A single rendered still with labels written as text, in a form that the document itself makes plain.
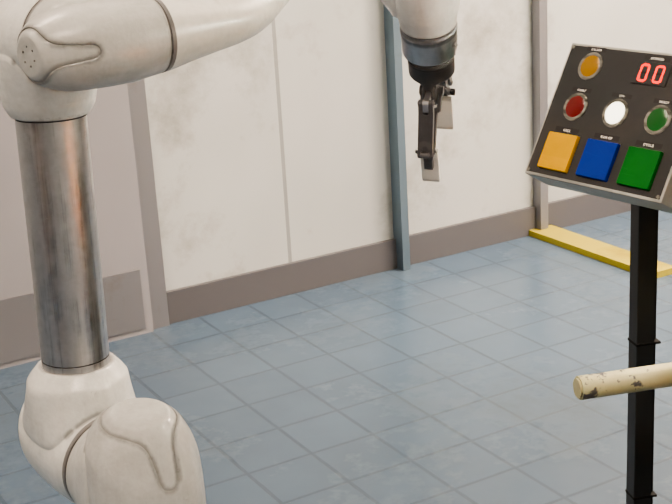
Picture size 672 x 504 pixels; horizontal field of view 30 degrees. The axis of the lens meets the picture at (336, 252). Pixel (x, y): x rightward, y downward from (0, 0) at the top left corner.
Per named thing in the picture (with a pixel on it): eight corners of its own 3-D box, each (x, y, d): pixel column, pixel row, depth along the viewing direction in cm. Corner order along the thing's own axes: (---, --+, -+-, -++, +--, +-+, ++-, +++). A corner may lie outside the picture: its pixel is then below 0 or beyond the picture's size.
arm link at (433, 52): (461, 7, 198) (463, 38, 203) (405, 5, 201) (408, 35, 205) (452, 41, 192) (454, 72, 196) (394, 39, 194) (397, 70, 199)
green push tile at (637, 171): (647, 189, 227) (661, 150, 227) (614, 182, 233) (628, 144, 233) (652, 192, 228) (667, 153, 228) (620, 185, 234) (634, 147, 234)
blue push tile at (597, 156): (604, 180, 234) (618, 142, 235) (574, 174, 240) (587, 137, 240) (610, 183, 236) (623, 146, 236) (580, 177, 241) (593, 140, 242)
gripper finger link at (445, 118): (433, 97, 215) (434, 95, 216) (436, 129, 220) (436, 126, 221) (451, 98, 215) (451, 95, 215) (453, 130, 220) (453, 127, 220)
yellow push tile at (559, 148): (564, 172, 242) (577, 136, 242) (536, 166, 248) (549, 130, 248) (569, 175, 243) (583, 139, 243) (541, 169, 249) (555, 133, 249)
